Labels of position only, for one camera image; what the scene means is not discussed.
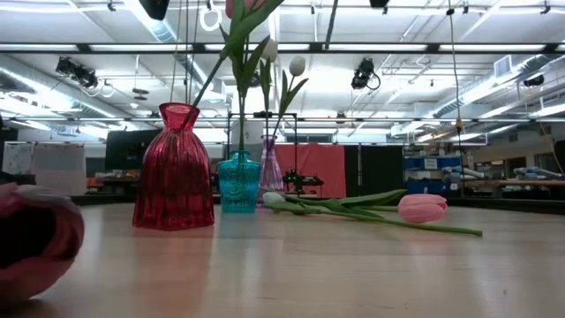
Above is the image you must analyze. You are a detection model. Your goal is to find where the red ribbed glass vase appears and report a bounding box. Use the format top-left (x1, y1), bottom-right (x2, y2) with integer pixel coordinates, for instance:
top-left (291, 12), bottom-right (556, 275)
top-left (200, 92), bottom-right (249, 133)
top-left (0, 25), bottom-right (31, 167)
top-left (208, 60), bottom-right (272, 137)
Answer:
top-left (132, 102), bottom-right (216, 231)

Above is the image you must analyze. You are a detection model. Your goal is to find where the teal glass vase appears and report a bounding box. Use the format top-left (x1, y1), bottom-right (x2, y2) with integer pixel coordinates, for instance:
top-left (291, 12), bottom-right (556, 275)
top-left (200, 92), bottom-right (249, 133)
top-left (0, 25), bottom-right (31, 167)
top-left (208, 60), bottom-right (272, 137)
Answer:
top-left (217, 149), bottom-right (261, 216)

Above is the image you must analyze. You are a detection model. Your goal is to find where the purple glass vase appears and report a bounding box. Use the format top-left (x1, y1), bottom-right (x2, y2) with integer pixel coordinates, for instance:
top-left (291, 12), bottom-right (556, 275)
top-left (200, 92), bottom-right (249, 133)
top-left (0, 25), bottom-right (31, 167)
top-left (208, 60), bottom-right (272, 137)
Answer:
top-left (258, 134), bottom-right (286, 205)

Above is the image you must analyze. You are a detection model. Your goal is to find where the black overhead beam with lights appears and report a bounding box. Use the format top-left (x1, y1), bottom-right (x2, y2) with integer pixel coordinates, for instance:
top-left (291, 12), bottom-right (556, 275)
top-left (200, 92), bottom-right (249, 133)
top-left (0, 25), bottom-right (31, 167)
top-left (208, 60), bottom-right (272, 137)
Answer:
top-left (0, 42), bottom-right (565, 55)

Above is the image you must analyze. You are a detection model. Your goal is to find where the thin black crossbar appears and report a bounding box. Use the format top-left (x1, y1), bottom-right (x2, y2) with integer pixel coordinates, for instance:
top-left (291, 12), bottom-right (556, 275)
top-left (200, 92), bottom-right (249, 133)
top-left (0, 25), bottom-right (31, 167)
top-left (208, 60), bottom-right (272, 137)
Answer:
top-left (0, 116), bottom-right (565, 125)

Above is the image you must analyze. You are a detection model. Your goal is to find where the white ceiling vent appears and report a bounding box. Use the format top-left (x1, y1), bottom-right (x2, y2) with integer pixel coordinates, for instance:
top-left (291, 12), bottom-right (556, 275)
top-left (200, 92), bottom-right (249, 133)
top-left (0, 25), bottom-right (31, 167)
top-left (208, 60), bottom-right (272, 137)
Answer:
top-left (493, 54), bottom-right (514, 80)

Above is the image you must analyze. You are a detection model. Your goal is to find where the black monitor screen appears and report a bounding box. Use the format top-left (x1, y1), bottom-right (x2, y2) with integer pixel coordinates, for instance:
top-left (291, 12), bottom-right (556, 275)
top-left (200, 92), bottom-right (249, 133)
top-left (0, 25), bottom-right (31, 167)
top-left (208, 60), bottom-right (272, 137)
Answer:
top-left (104, 128), bottom-right (162, 171)

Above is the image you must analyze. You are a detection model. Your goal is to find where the blue storage shelf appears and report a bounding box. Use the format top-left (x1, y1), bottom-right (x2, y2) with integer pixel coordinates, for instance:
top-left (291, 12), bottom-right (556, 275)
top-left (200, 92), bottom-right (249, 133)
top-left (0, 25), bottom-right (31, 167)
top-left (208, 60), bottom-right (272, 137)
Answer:
top-left (403, 154), bottom-right (463, 196)

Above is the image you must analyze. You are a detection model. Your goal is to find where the black partition curtain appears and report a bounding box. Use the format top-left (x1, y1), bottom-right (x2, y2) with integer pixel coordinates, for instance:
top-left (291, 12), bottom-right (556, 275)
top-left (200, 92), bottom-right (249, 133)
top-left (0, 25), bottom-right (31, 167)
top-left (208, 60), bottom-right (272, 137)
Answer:
top-left (345, 144), bottom-right (405, 195)

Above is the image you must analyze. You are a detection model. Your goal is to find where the red partition curtain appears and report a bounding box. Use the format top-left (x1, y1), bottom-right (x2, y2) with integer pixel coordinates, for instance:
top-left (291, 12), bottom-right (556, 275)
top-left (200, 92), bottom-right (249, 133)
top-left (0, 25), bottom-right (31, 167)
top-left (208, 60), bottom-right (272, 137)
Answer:
top-left (275, 143), bottom-right (347, 200)

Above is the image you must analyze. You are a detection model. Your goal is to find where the white board panel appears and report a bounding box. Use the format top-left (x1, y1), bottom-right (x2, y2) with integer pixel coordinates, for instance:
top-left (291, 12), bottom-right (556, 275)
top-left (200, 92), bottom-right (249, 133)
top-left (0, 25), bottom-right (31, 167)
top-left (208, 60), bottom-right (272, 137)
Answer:
top-left (2, 141), bottom-right (87, 198)

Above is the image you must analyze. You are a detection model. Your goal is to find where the small black background robot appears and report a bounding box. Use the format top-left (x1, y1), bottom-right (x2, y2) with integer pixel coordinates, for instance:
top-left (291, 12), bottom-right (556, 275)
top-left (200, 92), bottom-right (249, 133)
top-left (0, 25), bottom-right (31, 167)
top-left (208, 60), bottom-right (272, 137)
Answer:
top-left (282, 169), bottom-right (326, 194)

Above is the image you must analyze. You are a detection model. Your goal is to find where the wooden background table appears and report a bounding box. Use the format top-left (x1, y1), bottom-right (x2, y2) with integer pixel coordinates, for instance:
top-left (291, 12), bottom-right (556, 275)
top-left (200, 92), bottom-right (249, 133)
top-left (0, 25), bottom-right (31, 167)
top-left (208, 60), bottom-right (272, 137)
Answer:
top-left (458, 178), bottom-right (565, 189)

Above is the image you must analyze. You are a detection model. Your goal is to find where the white looped cable ring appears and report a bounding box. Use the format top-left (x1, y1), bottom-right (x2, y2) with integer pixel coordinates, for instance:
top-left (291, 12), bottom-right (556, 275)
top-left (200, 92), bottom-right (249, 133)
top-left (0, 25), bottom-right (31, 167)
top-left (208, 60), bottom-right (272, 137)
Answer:
top-left (198, 3), bottom-right (223, 33)

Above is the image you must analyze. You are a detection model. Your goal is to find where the thin black hanging cable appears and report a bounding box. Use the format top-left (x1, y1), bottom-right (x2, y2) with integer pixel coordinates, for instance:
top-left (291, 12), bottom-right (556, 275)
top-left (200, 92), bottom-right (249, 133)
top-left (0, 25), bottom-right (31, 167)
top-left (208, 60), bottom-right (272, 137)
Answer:
top-left (184, 0), bottom-right (191, 102)

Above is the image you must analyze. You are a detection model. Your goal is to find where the black ceiling camera with rings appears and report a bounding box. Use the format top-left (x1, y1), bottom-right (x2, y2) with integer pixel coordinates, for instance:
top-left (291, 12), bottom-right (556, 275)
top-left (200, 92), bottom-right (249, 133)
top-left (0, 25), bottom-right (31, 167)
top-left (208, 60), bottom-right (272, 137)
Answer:
top-left (55, 56), bottom-right (116, 99)

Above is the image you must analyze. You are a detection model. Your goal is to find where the black background gantry frame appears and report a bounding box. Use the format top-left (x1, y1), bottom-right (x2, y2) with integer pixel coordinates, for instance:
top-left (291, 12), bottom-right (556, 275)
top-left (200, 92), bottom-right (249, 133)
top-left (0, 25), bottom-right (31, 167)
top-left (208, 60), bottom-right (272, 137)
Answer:
top-left (226, 111), bottom-right (299, 195)

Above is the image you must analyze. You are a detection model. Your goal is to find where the hanging cable with yellow plug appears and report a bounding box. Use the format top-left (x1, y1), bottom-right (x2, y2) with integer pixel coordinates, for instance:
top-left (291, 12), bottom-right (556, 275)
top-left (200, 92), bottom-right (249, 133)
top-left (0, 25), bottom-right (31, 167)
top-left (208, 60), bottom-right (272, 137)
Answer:
top-left (446, 0), bottom-right (465, 195)

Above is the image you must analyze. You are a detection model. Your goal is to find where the black aluminium table frame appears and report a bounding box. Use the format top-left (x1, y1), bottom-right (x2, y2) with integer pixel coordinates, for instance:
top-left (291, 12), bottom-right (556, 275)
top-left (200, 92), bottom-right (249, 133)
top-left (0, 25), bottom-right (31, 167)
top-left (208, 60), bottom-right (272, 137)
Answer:
top-left (70, 193), bottom-right (565, 216)

